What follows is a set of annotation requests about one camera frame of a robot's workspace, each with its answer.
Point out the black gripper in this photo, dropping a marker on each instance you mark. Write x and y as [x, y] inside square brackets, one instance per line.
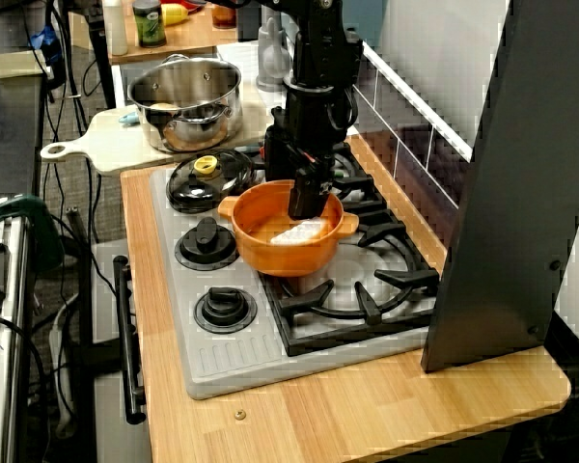
[313, 125]

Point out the white cloth piece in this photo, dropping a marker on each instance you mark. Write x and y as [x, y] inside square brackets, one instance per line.
[299, 234]

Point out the orange plastic toy pot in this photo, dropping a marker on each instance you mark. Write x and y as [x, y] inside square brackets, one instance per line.
[280, 255]

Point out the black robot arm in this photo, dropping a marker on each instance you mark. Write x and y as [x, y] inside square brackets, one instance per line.
[323, 48]

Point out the black burner grate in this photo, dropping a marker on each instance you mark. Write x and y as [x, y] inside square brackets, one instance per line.
[309, 296]
[357, 182]

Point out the glass lid with yellow knob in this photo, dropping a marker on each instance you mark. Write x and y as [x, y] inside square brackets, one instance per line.
[193, 193]

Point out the black stove knob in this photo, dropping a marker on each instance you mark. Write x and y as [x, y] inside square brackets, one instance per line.
[224, 308]
[207, 241]

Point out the stainless steel pot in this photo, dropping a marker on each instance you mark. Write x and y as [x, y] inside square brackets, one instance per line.
[193, 135]

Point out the grey toy faucet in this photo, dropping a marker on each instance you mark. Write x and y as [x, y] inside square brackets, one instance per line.
[272, 58]

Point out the dark tile backsplash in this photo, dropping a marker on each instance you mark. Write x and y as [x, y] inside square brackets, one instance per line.
[415, 159]

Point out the wooden side table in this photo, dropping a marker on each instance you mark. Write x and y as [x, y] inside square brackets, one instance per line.
[193, 41]

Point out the amber jar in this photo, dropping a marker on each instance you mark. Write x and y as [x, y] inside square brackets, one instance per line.
[222, 18]

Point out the light wooden cutting board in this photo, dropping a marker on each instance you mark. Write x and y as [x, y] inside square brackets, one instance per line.
[106, 144]

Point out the grey toy stove plate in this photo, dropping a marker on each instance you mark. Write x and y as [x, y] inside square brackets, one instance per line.
[231, 357]

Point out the yellow squeeze bottle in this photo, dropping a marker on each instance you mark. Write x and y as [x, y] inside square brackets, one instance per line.
[173, 14]

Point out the green can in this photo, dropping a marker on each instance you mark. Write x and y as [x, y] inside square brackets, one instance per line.
[149, 26]

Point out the dark grey side panel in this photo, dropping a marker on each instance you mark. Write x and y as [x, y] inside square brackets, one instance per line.
[502, 193]

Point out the white plastic bottle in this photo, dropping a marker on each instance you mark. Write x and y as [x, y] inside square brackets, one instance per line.
[116, 29]

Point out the brass screw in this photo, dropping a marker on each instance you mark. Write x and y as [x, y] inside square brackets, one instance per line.
[240, 414]

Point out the wooden countertop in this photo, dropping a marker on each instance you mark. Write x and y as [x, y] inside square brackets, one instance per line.
[366, 410]

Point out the green power tool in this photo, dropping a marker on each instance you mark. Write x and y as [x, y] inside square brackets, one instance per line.
[38, 226]

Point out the white power strip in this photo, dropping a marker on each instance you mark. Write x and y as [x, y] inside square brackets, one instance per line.
[63, 366]

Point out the yellowish notepad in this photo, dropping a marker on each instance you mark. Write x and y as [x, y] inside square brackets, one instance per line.
[14, 65]

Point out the white toy kitchen cabinet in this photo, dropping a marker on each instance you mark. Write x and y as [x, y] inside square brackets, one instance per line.
[111, 434]

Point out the silver metal stand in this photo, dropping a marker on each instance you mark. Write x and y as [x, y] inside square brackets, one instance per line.
[9, 337]

